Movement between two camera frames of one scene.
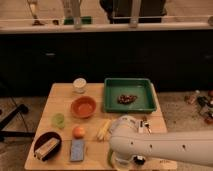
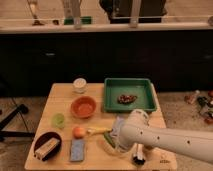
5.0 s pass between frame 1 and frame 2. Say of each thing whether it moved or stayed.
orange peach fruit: stayed
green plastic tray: stayed
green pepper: moved
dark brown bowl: stayed
